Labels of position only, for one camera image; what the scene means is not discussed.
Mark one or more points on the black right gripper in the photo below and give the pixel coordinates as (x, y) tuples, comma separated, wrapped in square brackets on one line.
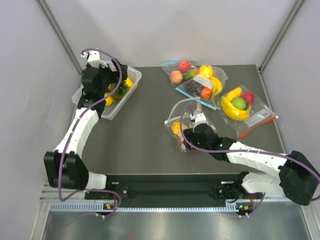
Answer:
[(189, 135)]

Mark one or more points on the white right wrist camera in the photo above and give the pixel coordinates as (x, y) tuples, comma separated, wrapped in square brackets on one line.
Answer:
[(198, 119)]

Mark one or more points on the aluminium frame post left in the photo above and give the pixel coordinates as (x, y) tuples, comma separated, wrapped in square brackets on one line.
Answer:
[(59, 33)]

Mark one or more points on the blue zip bag with grapes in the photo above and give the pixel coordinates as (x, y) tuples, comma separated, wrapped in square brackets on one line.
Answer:
[(206, 82)]

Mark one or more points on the red slider zip bag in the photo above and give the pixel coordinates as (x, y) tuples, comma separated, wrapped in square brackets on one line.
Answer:
[(260, 114)]

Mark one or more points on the yellow lemon in basket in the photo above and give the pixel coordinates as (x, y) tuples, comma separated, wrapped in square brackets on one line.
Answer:
[(109, 100)]

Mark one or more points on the orange pineapple with green leaves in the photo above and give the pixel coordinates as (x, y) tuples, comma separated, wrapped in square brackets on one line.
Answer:
[(120, 92)]

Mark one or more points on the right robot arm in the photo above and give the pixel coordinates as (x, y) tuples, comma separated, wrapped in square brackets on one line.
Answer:
[(290, 175)]

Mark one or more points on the green apple in bag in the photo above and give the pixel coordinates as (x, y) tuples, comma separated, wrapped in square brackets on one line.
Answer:
[(239, 103)]

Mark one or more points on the aluminium frame post right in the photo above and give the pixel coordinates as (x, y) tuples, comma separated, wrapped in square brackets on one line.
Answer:
[(298, 5)]

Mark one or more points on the yellow banana bunch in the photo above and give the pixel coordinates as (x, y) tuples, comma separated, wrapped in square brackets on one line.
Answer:
[(232, 112)]

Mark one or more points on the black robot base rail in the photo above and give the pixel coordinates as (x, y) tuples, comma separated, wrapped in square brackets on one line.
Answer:
[(179, 189)]

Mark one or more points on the red apple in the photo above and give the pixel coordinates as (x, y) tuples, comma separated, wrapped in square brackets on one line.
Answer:
[(184, 66)]

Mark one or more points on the dark purple grapes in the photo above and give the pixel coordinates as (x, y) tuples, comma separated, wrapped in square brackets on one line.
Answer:
[(194, 87)]

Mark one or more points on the green red mango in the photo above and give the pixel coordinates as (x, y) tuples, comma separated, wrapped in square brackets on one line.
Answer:
[(190, 74)]

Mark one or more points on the polka dot zip bag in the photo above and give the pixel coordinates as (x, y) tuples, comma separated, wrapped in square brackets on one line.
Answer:
[(190, 126)]

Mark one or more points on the orange yellow round fruit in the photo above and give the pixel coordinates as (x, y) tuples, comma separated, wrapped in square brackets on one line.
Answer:
[(206, 71)]

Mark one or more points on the yellow banana in grape bag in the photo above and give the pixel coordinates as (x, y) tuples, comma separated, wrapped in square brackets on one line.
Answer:
[(217, 87)]

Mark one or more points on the yellow mango in basket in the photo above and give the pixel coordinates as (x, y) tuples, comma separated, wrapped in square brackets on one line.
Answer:
[(128, 83)]

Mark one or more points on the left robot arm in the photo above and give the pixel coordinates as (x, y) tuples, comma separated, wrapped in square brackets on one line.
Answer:
[(64, 166)]

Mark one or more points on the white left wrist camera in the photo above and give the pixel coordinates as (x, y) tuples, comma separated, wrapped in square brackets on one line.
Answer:
[(94, 59)]

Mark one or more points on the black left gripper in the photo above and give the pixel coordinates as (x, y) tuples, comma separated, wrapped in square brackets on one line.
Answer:
[(114, 75)]

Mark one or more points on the zip bag with apple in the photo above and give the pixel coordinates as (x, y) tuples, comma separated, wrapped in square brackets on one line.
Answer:
[(170, 66)]

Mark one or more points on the small orange pumpkin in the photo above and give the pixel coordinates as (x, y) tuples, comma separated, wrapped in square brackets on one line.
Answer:
[(206, 92)]

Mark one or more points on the pink peach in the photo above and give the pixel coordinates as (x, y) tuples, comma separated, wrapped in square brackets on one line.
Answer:
[(176, 77)]

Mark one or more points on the aluminium frame post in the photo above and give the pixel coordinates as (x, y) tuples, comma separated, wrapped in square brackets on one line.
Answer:
[(59, 33), (298, 5)]

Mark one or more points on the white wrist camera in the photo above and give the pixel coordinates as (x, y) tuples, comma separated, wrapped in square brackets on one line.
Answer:
[(94, 59), (198, 119)]

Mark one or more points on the red fruit in bag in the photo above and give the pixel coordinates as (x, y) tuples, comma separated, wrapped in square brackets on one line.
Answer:
[(249, 97)]

